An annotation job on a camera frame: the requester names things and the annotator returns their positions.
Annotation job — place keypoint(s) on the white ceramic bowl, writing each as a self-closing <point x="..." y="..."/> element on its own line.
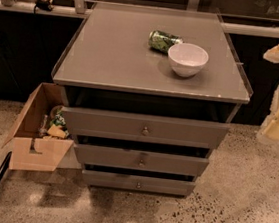
<point x="187" y="59"/>

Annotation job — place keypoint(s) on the grey middle drawer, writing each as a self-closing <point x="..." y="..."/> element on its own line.
<point x="133" y="159"/>

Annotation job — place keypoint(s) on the small dark object on ledge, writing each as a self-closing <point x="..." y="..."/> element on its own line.
<point x="45" y="5"/>

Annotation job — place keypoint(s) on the grey bottom drawer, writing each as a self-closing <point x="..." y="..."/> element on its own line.
<point x="138" y="183"/>

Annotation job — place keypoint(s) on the green snack bag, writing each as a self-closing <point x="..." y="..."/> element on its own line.
<point x="58" y="120"/>

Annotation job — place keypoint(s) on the grey drawer cabinet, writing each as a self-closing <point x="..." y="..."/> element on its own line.
<point x="110" y="66"/>

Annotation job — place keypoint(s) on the green soda can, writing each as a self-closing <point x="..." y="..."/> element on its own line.
<point x="162" y="41"/>

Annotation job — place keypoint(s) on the clear bottle in box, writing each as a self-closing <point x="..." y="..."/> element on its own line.
<point x="43" y="126"/>

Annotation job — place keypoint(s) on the open cardboard box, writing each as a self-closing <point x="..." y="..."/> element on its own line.
<point x="30" y="151"/>

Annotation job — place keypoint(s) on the grey top drawer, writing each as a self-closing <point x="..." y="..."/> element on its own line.
<point x="144" y="127"/>

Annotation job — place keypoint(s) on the yellow sponge piece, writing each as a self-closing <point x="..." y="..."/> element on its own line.
<point x="55" y="131"/>

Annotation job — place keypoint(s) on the grey drawer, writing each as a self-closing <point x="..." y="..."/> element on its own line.
<point x="138" y="183"/>
<point x="133" y="159"/>
<point x="144" y="127"/>

